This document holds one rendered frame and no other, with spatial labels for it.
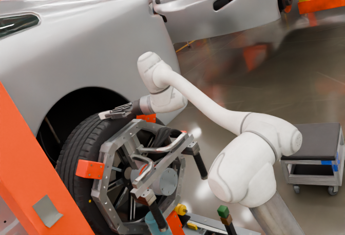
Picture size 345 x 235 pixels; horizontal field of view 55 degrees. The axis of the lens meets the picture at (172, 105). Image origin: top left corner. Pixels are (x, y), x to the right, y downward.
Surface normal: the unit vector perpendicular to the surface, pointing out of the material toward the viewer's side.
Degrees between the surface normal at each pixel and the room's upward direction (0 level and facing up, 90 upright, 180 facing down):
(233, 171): 47
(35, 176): 90
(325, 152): 0
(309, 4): 90
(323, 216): 0
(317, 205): 0
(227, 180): 51
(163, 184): 90
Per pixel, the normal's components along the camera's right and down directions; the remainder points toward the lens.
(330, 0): -0.59, 0.52
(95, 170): 0.73, 0.00
